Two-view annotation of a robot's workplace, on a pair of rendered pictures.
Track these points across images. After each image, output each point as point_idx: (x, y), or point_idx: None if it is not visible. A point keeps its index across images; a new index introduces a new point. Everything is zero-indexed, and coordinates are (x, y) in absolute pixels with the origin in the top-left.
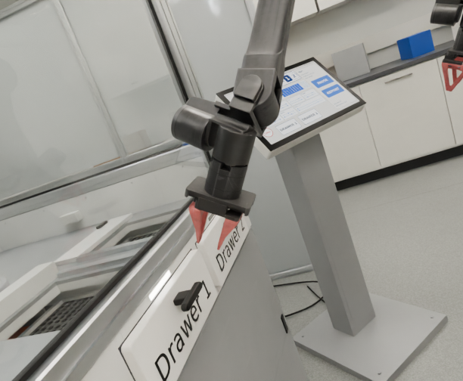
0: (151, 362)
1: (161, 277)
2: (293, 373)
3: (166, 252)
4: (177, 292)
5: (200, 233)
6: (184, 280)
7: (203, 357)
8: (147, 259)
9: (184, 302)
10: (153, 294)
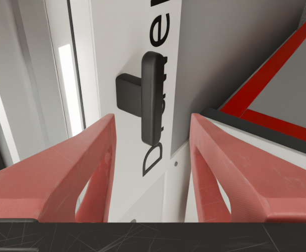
0: (139, 182)
1: (61, 88)
2: None
3: (13, 18)
4: (114, 81)
5: (111, 173)
6: (109, 34)
7: (194, 6)
8: (13, 142)
9: (146, 137)
10: (77, 132)
